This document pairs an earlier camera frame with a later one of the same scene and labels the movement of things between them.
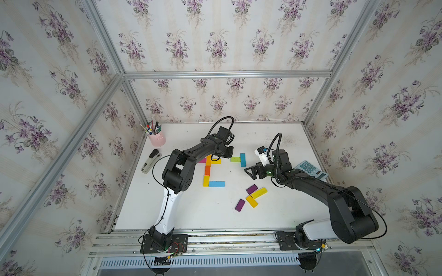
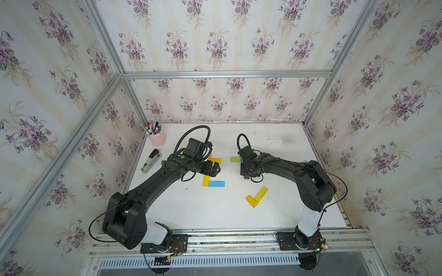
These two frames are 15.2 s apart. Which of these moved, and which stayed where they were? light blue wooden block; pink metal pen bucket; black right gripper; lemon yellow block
Moved: lemon yellow block; black right gripper
Stayed: pink metal pen bucket; light blue wooden block
